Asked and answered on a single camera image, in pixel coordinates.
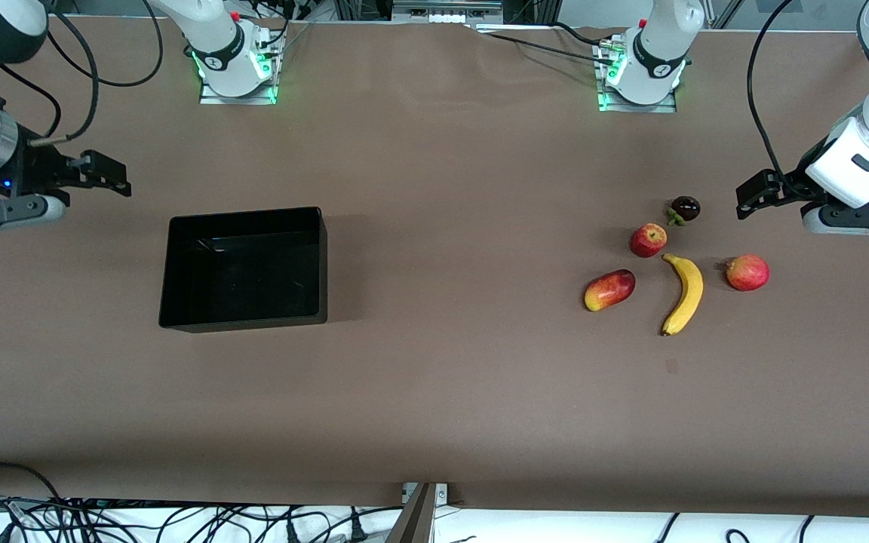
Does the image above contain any yellow banana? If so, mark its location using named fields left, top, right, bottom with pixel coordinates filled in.
left=660, top=253, right=705, bottom=337

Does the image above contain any black rectangular plastic tray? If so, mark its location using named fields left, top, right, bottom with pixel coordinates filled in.
left=158, top=207, right=329, bottom=333

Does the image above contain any dark purple mangosteen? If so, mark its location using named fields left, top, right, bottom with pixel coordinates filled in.
left=666, top=195, right=702, bottom=226

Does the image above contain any red yellow apple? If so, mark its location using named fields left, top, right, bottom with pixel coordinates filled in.
left=628, top=222, right=668, bottom=259

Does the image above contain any red yellow mango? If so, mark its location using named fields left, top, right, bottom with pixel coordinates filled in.
left=583, top=269, right=637, bottom=312

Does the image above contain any silver power strip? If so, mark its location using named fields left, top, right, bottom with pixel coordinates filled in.
left=392, top=0, right=505, bottom=25

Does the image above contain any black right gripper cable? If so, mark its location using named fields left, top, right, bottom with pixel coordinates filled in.
left=27, top=0, right=100, bottom=146

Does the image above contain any black short cable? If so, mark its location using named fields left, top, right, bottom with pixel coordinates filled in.
left=0, top=62, right=63, bottom=140

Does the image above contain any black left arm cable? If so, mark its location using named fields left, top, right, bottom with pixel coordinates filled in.
left=746, top=0, right=797, bottom=182

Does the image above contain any black looping cable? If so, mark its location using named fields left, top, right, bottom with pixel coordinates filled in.
left=46, top=0, right=164, bottom=87

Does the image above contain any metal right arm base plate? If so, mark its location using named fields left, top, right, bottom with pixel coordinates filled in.
left=199, top=34, right=284, bottom=105

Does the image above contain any small metal bracket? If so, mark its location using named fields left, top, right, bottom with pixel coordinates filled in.
left=402, top=483, right=449, bottom=505

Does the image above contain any grey aluminium profile post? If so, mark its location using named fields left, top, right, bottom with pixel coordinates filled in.
left=385, top=483, right=435, bottom=543

